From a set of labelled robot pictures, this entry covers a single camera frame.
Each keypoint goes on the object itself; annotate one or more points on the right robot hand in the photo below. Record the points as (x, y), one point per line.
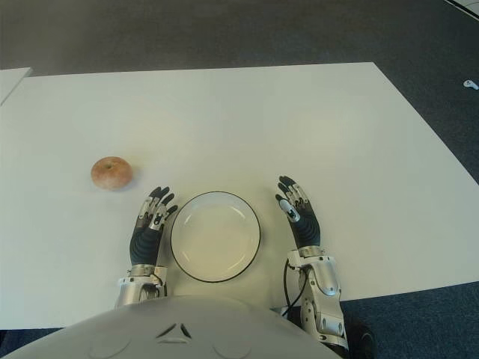
(307, 230)

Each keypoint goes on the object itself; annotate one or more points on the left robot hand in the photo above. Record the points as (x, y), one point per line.
(144, 245)

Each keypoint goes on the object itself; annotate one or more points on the red yellow apple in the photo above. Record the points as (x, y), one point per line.
(111, 173)

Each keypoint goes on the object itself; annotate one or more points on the white plate with black rim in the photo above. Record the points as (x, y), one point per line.
(216, 239)

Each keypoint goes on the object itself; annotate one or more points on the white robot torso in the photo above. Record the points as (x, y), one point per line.
(168, 333)

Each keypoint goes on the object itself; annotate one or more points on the black robot foot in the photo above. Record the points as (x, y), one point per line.
(361, 336)

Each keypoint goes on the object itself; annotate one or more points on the neighbouring white table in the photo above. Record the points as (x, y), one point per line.
(11, 82)

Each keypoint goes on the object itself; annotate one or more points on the small white floor object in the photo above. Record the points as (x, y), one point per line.
(470, 84)

